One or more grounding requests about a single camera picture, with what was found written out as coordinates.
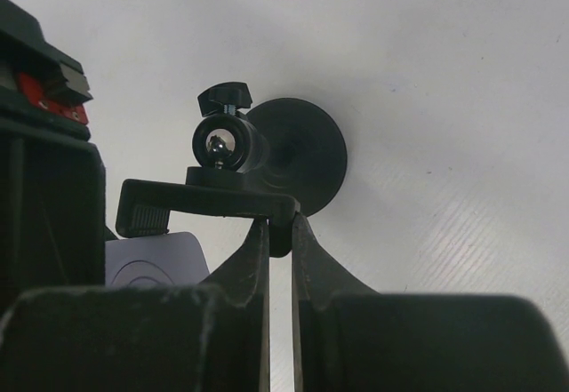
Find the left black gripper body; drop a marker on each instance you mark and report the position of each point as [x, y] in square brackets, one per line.
[52, 177]

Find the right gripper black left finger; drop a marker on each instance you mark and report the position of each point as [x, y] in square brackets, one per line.
[211, 336]

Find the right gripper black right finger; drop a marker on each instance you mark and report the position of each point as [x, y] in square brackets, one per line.
[348, 337]

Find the purple smartphone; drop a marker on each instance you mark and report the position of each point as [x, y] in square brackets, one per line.
[149, 261]

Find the black phone stand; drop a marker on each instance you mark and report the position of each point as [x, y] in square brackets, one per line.
[269, 162]

